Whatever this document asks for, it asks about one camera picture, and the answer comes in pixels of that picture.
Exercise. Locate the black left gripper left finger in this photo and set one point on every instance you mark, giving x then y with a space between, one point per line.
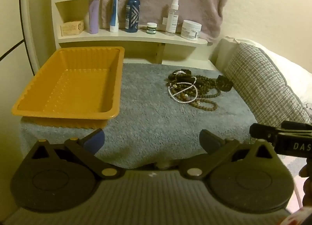
85 149

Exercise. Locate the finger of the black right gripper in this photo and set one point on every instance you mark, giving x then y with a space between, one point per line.
269 133

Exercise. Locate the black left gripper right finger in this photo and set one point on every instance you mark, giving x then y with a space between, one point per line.
217 151

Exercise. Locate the orange plastic tray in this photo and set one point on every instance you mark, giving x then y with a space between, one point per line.
78 87

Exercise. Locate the black rectangular stick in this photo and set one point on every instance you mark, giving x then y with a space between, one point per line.
185 79

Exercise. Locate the person right hand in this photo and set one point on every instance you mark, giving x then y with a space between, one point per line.
305 172

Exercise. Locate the grey checked cushion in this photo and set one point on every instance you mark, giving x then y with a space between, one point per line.
263 88

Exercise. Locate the large white cream jar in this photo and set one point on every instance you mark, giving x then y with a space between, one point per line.
190 30

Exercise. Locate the beige cardboard box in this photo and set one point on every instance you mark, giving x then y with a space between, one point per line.
72 28

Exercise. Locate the blue white tube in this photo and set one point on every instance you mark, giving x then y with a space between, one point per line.
114 23

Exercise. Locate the small green white jar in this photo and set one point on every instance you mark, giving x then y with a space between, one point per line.
151 28

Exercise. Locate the dark blue spray bottle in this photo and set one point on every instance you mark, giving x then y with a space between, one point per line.
132 16

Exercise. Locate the clear spray bottle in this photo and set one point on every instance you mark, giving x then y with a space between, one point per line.
172 18

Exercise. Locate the lilac tube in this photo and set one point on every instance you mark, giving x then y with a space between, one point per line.
93 16

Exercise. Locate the cream wooden shelf unit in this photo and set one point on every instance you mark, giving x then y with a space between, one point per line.
140 47

